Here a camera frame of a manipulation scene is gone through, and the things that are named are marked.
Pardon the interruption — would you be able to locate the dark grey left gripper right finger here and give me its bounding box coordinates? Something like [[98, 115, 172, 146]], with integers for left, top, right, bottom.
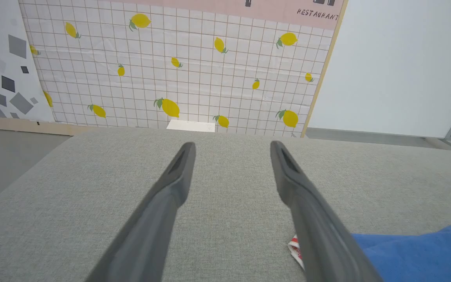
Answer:
[[270, 140, 384, 282]]

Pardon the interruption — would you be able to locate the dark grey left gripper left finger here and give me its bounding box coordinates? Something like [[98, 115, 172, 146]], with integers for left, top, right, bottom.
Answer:
[[85, 142, 197, 282]]

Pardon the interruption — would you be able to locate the blue shirt with white sleeves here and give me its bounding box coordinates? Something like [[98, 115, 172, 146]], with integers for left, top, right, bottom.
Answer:
[[287, 224, 451, 282]]

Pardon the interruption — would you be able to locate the grey fabric sofa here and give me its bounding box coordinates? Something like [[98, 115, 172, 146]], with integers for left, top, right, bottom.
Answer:
[[0, 127, 451, 282]]

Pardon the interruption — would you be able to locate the white box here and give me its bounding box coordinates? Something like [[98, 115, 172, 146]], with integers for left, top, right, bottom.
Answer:
[[166, 119, 216, 133]]

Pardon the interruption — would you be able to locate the lemon print grid panel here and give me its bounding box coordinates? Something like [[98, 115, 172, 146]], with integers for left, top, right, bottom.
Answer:
[[18, 0, 345, 138]]

